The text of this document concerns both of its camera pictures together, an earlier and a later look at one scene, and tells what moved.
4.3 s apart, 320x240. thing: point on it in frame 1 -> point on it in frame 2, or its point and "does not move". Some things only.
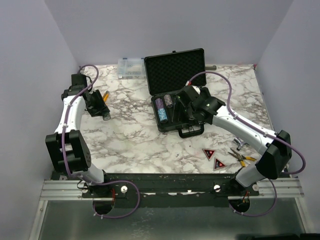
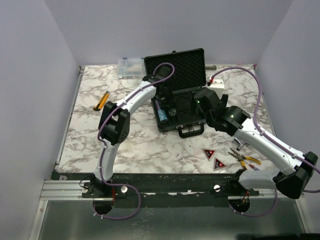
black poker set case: [165, 74] does not move
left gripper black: [101, 106] -> [170, 100]
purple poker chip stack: [159, 103] does not move
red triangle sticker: [209, 153] does not move
